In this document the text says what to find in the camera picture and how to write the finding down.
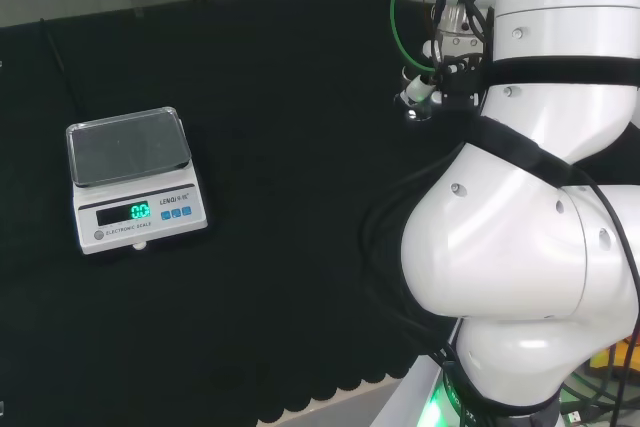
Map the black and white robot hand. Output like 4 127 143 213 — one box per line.
393 54 490 123

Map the black bench cloth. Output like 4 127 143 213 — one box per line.
0 0 640 426

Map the yellow stop button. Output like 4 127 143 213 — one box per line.
588 334 640 374

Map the white electronic balance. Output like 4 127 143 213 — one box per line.
65 105 209 257

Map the green cable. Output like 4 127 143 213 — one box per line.
389 0 437 74

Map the black balance power cable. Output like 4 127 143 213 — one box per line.
39 17 87 121

